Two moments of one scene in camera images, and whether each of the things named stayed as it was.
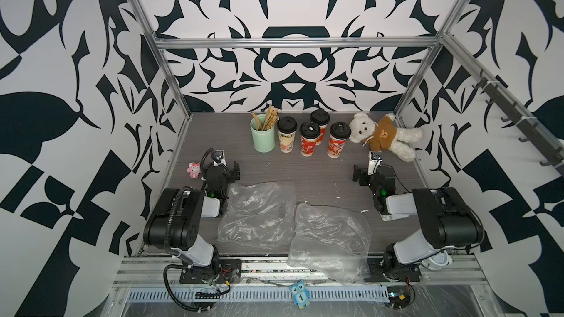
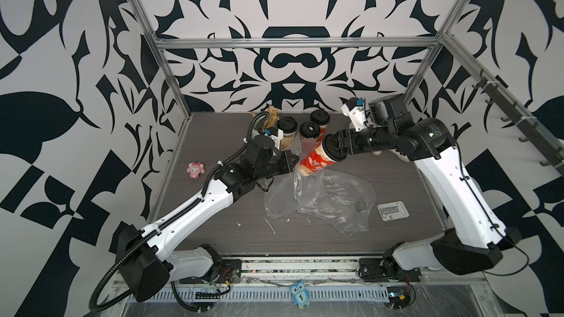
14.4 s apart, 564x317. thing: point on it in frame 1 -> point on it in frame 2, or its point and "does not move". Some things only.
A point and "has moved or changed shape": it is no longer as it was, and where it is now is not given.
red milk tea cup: (338, 133) has moved or changed shape
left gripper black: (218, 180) -> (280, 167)
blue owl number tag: (301, 295) does not move
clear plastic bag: (332, 241) -> (340, 201)
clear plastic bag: (261, 213) -> (287, 197)
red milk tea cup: (309, 131) does not move
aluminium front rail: (434, 271) does not move
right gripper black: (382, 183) -> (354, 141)
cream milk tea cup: (286, 127) does not move
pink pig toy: (194, 169) does not move
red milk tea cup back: (321, 117) does not move
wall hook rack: (532, 130) does not move
